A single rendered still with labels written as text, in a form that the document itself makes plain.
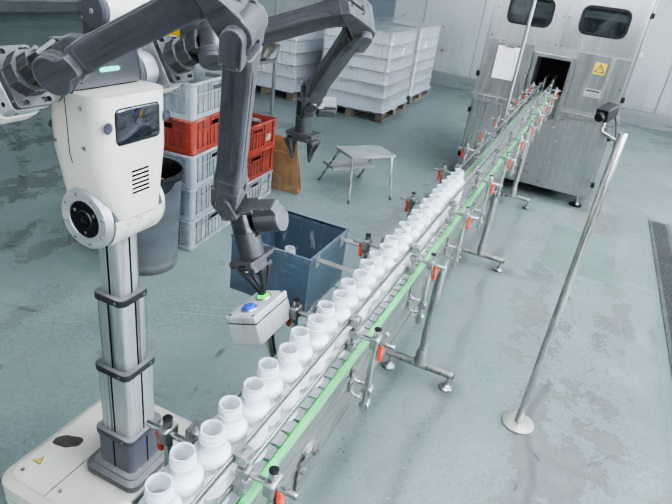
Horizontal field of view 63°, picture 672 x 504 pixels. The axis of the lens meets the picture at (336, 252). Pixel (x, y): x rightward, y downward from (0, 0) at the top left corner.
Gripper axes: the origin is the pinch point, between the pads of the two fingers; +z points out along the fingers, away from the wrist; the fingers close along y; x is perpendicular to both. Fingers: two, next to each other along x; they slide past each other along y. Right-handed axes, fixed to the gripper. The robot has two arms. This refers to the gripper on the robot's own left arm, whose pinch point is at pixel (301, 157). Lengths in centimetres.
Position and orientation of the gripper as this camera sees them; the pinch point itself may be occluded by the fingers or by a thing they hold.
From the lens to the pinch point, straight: 190.0
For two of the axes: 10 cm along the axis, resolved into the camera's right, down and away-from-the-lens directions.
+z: -1.1, 8.8, 4.7
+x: -4.2, 3.9, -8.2
